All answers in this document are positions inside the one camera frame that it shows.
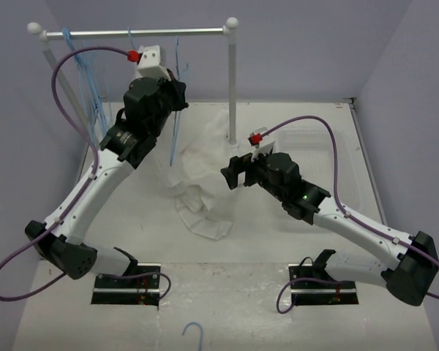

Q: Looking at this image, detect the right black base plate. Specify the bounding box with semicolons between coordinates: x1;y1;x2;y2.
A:
288;260;359;306

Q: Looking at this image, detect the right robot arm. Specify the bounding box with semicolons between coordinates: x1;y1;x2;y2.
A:
221;153;438;306

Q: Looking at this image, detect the blue wire hanger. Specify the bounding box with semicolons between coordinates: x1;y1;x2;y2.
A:
169;37;189;167

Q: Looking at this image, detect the white skirt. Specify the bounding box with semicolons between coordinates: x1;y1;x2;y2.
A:
168;109;239;241

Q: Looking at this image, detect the purple cable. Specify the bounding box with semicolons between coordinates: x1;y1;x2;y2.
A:
266;116;439;305
0;46;131;301

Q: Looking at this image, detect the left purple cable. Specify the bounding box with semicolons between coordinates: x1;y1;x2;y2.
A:
0;46;131;301

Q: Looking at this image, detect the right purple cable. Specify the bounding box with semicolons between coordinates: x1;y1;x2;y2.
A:
266;116;439;305

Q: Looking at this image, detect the bundle of blue hangers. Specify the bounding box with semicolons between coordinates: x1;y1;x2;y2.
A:
61;27;113;136

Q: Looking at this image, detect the blue hanger hook on table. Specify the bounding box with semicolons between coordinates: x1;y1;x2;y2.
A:
181;322;206;351

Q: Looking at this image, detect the clear plastic basket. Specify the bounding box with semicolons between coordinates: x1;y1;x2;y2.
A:
274;127;364;211

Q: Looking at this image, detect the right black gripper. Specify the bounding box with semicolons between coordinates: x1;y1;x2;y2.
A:
221;145;287;202

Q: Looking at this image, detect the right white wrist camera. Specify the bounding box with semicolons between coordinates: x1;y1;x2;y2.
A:
248;127;275;162

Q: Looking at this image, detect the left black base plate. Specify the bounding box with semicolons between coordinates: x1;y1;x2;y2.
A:
91;263;161;307

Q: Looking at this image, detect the blue hanger holding garment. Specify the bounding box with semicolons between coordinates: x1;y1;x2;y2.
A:
127;26;138;51

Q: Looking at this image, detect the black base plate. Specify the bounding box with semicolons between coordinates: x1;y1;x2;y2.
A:
91;263;161;307
288;260;359;306

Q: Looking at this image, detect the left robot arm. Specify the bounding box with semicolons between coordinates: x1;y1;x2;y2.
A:
25;78;188;287

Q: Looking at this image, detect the white and silver clothes rack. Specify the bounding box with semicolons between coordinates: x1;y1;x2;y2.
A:
26;17;239;146

